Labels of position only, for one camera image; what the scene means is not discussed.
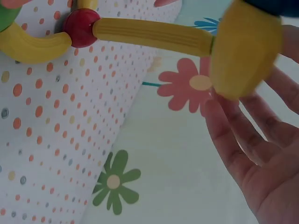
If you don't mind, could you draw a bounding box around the person's right hand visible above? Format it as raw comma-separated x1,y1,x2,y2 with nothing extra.
205,24,299,224

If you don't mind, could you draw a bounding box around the person's left hand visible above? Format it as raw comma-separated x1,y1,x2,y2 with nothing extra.
155,0,178,7

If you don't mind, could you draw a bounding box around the yellow toy ball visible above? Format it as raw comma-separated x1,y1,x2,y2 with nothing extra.
209,0,284,100

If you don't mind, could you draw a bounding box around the straight yellow ribbed rod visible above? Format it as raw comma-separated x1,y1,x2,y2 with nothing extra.
93,17,216,58

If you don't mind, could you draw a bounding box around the short yellow rod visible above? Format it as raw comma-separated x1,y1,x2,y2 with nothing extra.
78,0,99,11

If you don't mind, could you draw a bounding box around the red toy ball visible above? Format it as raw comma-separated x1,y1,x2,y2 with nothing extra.
63,8,102,49

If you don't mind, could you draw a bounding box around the curved yellow ribbed rod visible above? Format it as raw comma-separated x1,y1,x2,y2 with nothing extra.
0,22,73,64

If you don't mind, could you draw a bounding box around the green toy piece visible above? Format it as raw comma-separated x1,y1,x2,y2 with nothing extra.
0,0,21,33

